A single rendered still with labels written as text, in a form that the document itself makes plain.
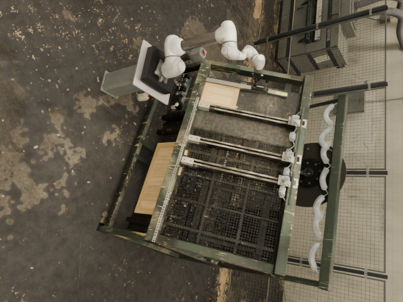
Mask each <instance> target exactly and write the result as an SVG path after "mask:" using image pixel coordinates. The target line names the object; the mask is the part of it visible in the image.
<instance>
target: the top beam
mask: <svg viewBox="0 0 403 302"><path fill-rule="evenodd" d="M313 81H314V76H311V75H305V77H304V81H303V84H302V91H301V95H300V103H299V110H298V112H300V113H299V114H298V116H299V117H300V115H301V114H302V108H305V110H304V114H303V119H305V120H307V122H306V127H307V123H308V115H309V106H310V102H311V94H312V85H313ZM296 128H297V129H295V130H296V131H295V133H296V139H295V141H294V144H295V145H294V144H293V146H294V147H293V148H292V152H293V153H294V152H296V146H297V138H298V134H299V127H298V126H297V127H296ZM305 135H306V128H302V130H301V135H300V142H299V150H298V155H301V156H303V148H304V143H305ZM290 164H291V165H290V166H289V169H290V174H289V175H290V176H292V173H293V165H294V163H291V162H290ZM301 164H302V159H301V163H300V164H296V169H295V174H294V178H295V179H298V184H297V189H295V188H293V190H292V194H291V201H290V205H288V197H289V192H290V187H287V186H286V190H285V197H284V199H285V200H286V201H284V204H283V208H282V215H281V223H280V227H279V234H278V241H277V246H276V253H275V260H274V270H273V275H275V276H279V277H285V273H286V268H287V260H288V252H289V247H290V240H291V232H292V227H293V219H294V211H295V206H296V198H297V190H298V185H299V177H300V169H301ZM290 176H289V177H290Z"/></svg>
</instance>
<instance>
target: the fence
mask: <svg viewBox="0 0 403 302"><path fill-rule="evenodd" d="M206 82H208V83H215V84H220V85H224V86H230V87H236V88H239V89H241V90H247V91H250V92H257V93H262V94H266V95H272V96H278V97H281V98H287V96H286V95H282V93H286V92H280V91H276V90H270V89H269V90H268V93H267V92H261V91H257V90H252V89H251V86H248V85H245V84H239V83H233V82H229V81H224V80H217V79H214V78H208V77H207V79H206ZM276 92H280V93H281V94H276ZM286 94H287V95H288V93H286Z"/></svg>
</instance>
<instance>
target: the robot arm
mask: <svg viewBox="0 0 403 302"><path fill-rule="evenodd" d="M216 43H219V44H222V47H221V53H222V55H223V56H224V57H225V58H227V59H230V60H244V59H245V58H248V59H249V60H250V61H251V62H252V63H253V64H254V73H251V75H252V79H253V80H254V82H255V83H257V82H258V81H260V79H261V78H262V77H263V74H261V72H262V70H263V67H264V65H265V57H264V55H260V54H258V52H257V51H256V50H255V48H253V47H252V46H250V45H247V46H245V47H244V49H243V50H242V51H241V52H240V51H239V50H238V49H237V34H236V27H235V25H234V23H233V22H232V21H230V20H226V21H224V22H222V24H221V27H219V28H218V29H217V30H216V31H215V32H211V33H208V34H204V35H200V36H197V37H193V38H189V39H186V40H183V39H181V38H179V37H178V36H177V35H169V36H167V37H166V40H165V42H164V55H165V61H164V62H163V61H162V60H161V59H160V60H159V63H158V66H157V68H156V70H155V71H154V74H155V75H157V76H158V77H159V80H158V81H159V82H162V81H163V82H164V83H165V84H166V83H167V80H168V78H173V77H177V76H179V75H181V74H182V73H183V72H184V71H185V63H184V61H183V60H182V59H181V56H182V55H183V54H184V53H185V52H186V51H187V50H191V49H196V48H199V47H204V46H208V45H211V44H216ZM254 75H255V78H254ZM256 76H257V79H256ZM259 76H260V78H259V79H258V77H259Z"/></svg>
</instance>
